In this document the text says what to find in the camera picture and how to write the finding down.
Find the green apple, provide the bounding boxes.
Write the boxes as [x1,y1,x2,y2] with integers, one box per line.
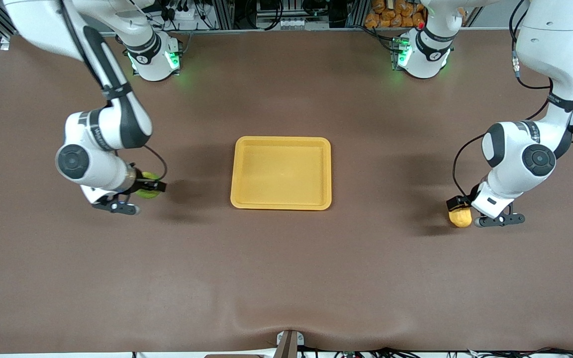
[135,172,161,199]

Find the yellow potato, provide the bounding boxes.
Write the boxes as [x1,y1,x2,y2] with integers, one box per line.
[448,208,473,228]

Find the yellow plastic tray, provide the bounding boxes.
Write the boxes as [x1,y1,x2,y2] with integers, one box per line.
[230,136,332,211]

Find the brown table mat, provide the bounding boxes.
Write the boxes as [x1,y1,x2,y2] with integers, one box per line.
[0,27,573,355]

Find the white power strip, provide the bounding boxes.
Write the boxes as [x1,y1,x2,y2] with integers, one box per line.
[160,0,203,31]

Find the bag of orange snacks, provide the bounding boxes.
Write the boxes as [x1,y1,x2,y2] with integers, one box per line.
[365,0,427,28]

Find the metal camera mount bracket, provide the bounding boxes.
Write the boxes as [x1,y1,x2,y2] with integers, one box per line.
[274,330,305,358]

